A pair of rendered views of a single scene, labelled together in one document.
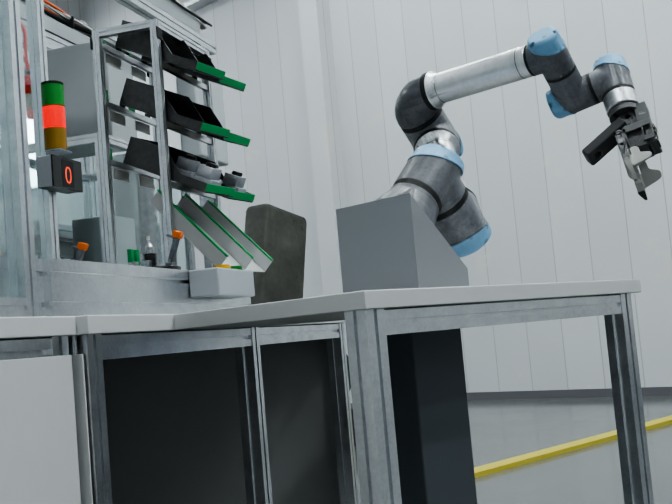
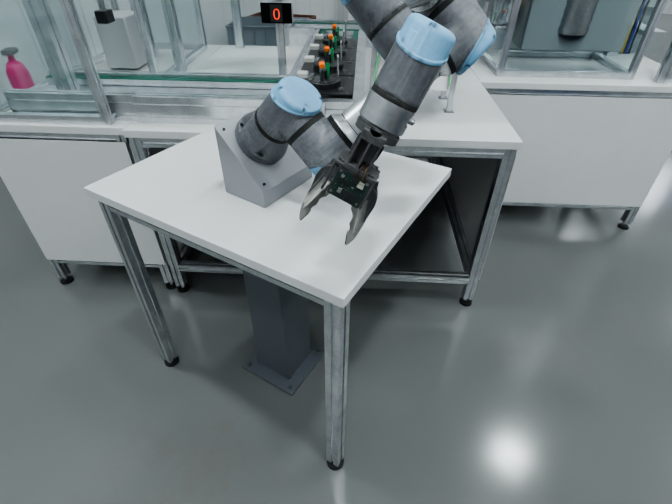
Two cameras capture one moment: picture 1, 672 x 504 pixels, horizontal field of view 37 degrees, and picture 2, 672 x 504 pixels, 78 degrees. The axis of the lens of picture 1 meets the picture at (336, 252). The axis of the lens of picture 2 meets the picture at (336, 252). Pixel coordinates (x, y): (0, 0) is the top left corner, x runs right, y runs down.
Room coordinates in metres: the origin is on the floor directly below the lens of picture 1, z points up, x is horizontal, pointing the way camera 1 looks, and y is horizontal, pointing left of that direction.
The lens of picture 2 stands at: (2.03, -1.26, 1.48)
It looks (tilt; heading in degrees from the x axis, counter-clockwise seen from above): 39 degrees down; 77
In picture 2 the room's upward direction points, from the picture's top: straight up
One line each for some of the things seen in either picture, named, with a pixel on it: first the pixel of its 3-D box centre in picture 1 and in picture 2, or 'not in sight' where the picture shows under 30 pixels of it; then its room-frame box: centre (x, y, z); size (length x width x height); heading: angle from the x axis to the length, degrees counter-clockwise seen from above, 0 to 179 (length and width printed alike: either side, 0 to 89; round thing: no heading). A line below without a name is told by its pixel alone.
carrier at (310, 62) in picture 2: not in sight; (328, 57); (2.43, 0.69, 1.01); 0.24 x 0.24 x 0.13; 74
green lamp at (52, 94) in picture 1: (52, 96); not in sight; (2.21, 0.61, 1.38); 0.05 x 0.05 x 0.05
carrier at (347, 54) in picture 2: not in sight; (332, 44); (2.49, 0.92, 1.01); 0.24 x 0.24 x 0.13; 74
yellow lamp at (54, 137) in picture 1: (55, 140); not in sight; (2.21, 0.61, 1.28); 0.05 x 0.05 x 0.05
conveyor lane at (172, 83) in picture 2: not in sight; (253, 95); (2.07, 0.55, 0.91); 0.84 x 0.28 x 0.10; 164
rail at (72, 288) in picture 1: (159, 292); (249, 109); (2.05, 0.37, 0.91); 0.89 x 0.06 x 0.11; 164
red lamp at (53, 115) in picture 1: (54, 118); not in sight; (2.21, 0.61, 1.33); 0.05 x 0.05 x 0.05
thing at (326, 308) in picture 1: (385, 306); (275, 181); (2.09, -0.09, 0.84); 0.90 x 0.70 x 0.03; 136
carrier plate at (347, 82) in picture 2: not in sight; (323, 86); (2.36, 0.44, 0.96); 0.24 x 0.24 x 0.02; 74
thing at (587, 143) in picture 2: not in sight; (543, 139); (3.83, 0.86, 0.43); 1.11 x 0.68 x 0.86; 164
